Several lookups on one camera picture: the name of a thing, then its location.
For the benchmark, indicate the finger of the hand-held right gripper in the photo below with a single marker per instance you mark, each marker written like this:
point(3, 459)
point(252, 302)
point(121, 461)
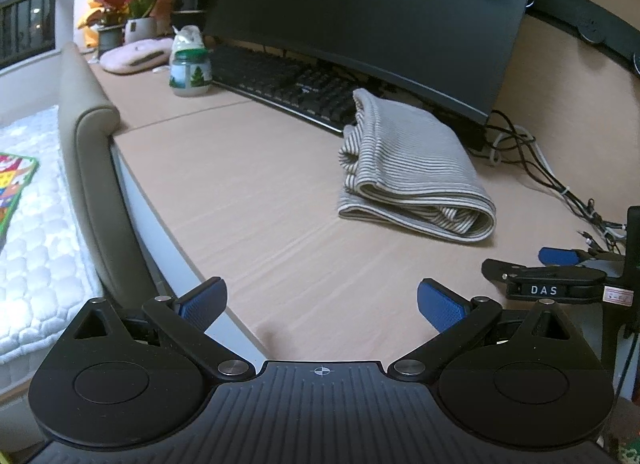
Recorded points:
point(500, 269)
point(557, 256)

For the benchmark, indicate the black power brick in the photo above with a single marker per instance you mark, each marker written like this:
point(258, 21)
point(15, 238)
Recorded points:
point(472, 136)

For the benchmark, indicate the green label bottle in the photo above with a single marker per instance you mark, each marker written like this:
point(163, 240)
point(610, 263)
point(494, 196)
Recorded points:
point(189, 71)

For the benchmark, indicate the striped grey sweater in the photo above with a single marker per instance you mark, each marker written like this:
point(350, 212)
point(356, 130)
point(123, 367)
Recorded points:
point(415, 163)

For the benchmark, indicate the colourful printed mat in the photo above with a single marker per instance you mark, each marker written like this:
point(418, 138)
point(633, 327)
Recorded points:
point(15, 189)

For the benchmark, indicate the white quilted mattress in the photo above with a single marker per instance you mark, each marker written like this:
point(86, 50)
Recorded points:
point(45, 264)

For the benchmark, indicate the black desk power rail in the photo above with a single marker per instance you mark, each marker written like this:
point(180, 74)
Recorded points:
point(585, 13)

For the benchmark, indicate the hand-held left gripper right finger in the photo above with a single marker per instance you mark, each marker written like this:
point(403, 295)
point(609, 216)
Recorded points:
point(442, 309)

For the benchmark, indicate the grey chair backrest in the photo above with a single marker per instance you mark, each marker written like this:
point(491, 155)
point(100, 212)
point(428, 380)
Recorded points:
point(95, 143)

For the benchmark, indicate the black keyboard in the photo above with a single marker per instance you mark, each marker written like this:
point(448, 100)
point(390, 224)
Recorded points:
point(285, 81)

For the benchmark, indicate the pink plush slipper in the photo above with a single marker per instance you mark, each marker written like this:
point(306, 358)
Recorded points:
point(135, 56)

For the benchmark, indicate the window with railing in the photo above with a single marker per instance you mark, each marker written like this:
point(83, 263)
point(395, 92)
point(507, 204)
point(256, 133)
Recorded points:
point(22, 3)

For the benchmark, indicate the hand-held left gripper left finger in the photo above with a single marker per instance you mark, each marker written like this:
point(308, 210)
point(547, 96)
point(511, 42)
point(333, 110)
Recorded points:
point(202, 303)

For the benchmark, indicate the white flower pot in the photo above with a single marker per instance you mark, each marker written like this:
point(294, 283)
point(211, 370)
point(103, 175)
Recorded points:
point(140, 29)

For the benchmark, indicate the dark flower pot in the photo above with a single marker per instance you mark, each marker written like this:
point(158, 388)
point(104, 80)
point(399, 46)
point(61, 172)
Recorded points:
point(111, 38)

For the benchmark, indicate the black computer monitor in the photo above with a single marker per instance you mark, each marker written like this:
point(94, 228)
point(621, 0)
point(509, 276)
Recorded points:
point(370, 13)

